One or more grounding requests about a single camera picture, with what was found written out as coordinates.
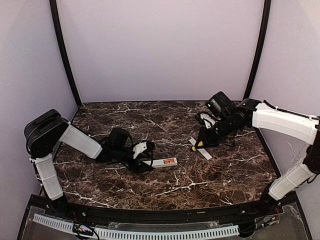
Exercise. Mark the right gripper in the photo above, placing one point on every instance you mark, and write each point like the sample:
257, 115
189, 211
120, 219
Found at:
208, 132

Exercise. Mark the white remote control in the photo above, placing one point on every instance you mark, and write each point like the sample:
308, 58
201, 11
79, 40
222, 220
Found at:
162, 163

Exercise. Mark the black frame post right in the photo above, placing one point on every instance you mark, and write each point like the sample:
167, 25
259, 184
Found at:
259, 48

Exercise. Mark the black frame post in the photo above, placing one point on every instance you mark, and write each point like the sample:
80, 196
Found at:
259, 48
63, 51

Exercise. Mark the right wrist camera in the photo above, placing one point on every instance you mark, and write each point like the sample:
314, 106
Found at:
206, 119

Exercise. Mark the white cable duct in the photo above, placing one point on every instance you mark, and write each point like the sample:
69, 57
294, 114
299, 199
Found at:
121, 231

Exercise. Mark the black front rail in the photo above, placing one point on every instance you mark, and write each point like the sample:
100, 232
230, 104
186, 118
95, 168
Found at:
237, 214

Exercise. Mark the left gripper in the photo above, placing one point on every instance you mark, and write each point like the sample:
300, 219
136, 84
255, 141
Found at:
135, 160

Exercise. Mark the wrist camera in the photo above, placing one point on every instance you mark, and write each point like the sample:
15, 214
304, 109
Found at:
206, 119
139, 148

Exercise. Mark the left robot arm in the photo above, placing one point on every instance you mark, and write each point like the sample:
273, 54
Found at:
50, 129

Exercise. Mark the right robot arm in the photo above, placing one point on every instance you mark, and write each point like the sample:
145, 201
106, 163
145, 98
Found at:
227, 117

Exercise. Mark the black frame post left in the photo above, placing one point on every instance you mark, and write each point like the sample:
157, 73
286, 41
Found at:
63, 51

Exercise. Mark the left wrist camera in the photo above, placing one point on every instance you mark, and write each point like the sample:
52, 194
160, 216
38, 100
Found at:
139, 148

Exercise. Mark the yellow pry tool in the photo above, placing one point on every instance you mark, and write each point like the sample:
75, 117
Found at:
197, 146

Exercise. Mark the white battery cover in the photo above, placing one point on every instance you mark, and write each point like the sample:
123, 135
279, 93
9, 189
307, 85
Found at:
203, 152

